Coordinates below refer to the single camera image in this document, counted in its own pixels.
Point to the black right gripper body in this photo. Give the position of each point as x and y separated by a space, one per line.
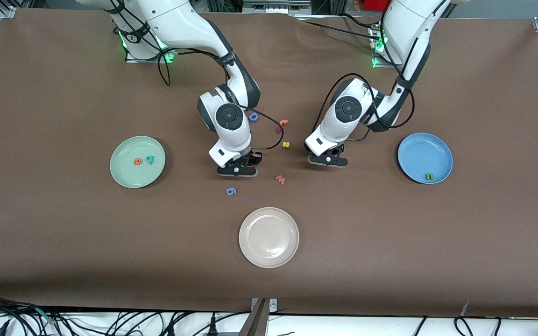
253 159

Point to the teal foam letter d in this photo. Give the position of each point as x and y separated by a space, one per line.
147 160

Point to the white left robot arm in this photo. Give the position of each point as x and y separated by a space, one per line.
404 23

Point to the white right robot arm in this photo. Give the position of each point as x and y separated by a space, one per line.
180 23

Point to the pink foam letter w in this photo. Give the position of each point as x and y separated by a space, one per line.
280 179

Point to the blue foam letter D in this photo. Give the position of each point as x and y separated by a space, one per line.
255 119

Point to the blue foam letter g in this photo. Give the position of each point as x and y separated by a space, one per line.
228 191

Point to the beige plate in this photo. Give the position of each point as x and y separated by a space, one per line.
269 238

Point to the blue plate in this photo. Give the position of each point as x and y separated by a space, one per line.
418 154

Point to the brown table mat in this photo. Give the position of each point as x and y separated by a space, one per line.
390 261

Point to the mint green plate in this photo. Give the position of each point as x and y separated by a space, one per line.
129 175

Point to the red box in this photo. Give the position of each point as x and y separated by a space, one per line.
374 4

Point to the grey metal beam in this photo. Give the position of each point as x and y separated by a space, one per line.
255 324

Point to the small grey tape strip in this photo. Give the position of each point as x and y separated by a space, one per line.
464 309

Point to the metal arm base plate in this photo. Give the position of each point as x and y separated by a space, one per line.
378 64
150 61

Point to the metal clamp bracket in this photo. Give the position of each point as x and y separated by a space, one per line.
272 305

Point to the aluminium frame rack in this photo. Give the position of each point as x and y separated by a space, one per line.
276 5

